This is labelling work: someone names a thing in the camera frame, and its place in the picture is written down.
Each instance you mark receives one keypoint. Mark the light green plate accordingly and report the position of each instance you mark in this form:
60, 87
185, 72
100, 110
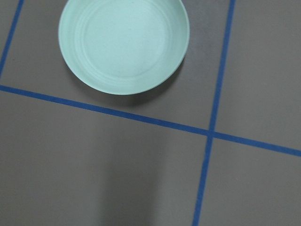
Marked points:
123, 47

